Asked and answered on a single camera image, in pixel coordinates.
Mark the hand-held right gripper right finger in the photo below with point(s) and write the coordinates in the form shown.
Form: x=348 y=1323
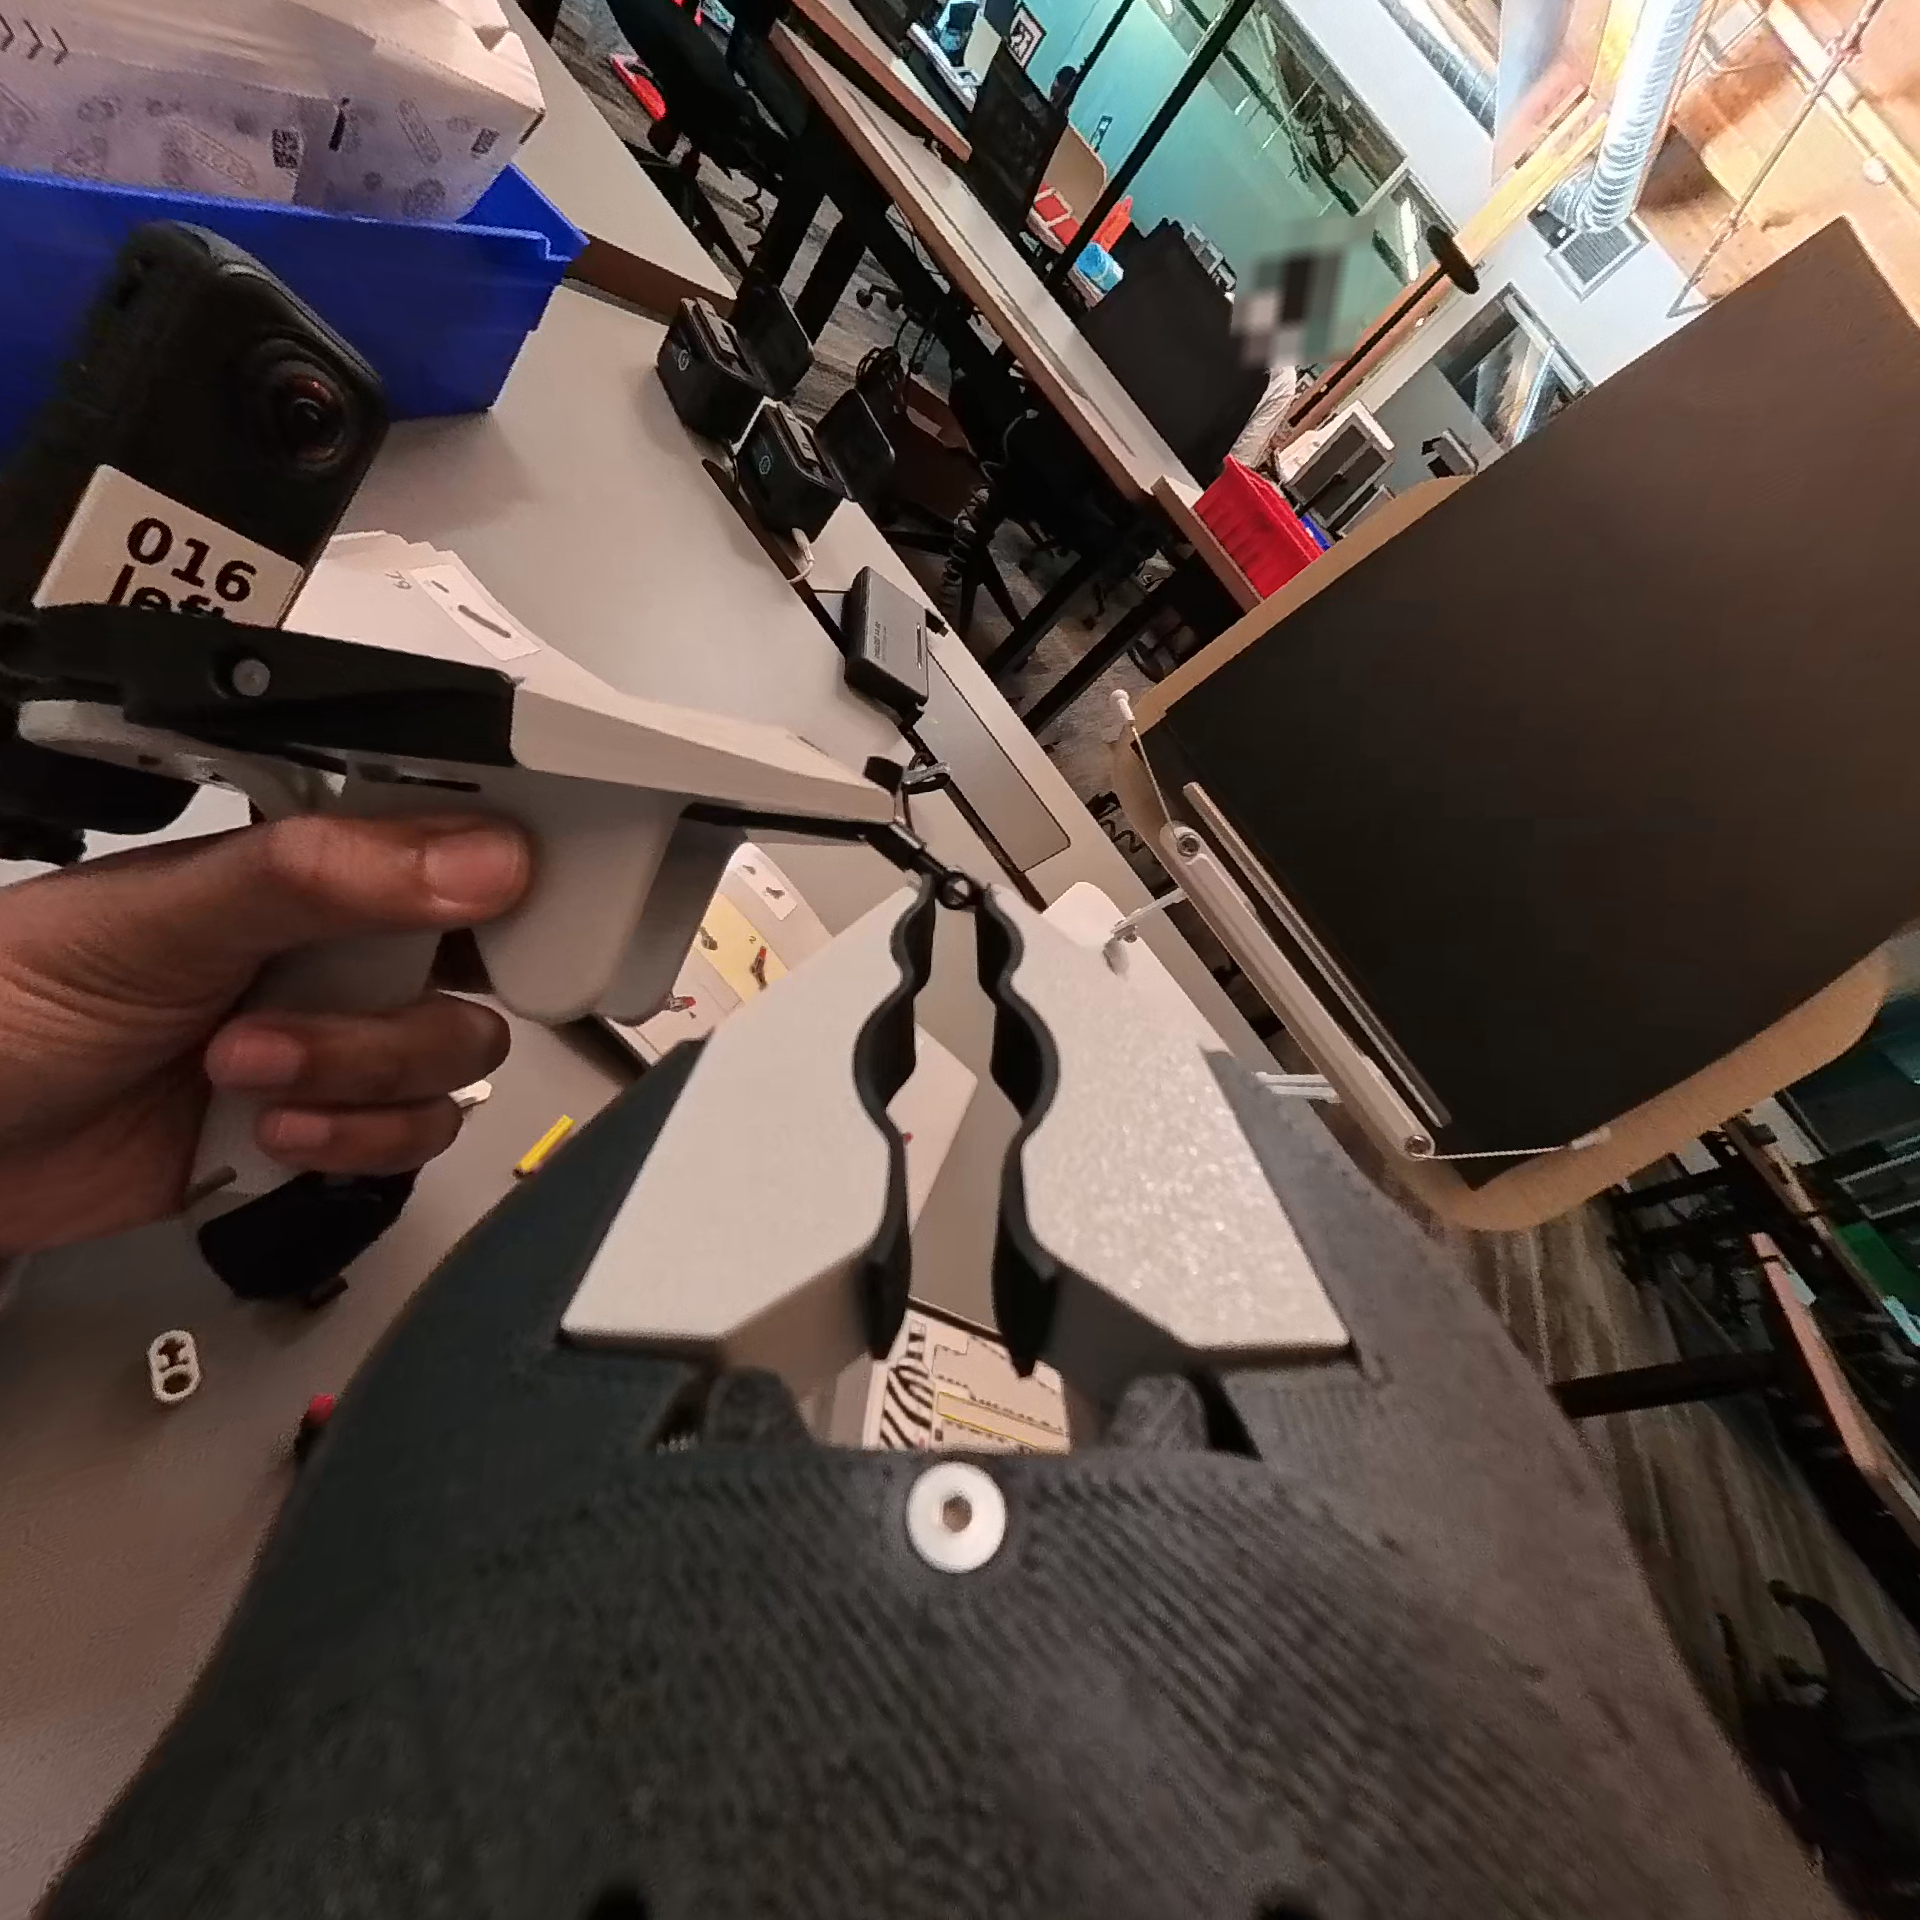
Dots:
x=1184 y=1201

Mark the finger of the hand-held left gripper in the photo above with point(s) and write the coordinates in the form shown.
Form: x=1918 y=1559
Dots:
x=677 y=752

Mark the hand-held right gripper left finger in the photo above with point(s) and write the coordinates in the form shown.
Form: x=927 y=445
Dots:
x=720 y=1185

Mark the white lego link piece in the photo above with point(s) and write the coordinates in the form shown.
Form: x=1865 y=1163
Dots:
x=173 y=1367

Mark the yellow lego angle beam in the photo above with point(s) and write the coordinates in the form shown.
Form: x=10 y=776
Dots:
x=543 y=1147

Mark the lego instruction booklet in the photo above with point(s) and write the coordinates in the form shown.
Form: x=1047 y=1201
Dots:
x=752 y=930

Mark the black red lego piece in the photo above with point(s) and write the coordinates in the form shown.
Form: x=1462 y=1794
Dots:
x=318 y=1411

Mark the person's left hand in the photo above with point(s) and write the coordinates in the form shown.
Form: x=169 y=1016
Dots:
x=108 y=1020

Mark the blue plastic bin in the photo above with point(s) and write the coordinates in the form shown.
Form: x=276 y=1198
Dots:
x=376 y=316

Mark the black power bank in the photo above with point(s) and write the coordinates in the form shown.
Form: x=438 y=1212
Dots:
x=889 y=630

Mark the pile of white paper bags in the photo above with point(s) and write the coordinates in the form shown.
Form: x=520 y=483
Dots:
x=226 y=91

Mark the zebra striped sticker sheet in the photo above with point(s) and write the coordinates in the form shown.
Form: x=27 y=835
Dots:
x=977 y=1395

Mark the white stand base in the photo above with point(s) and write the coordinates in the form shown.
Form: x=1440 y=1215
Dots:
x=1079 y=906

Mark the background office desk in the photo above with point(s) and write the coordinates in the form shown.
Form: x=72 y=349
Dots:
x=977 y=225

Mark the red plastic crate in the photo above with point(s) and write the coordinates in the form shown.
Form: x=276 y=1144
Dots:
x=1254 y=517

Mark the black board wooden frame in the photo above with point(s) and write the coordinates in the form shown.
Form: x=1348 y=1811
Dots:
x=1578 y=720

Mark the silver air duct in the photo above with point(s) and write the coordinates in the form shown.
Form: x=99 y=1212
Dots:
x=1636 y=134

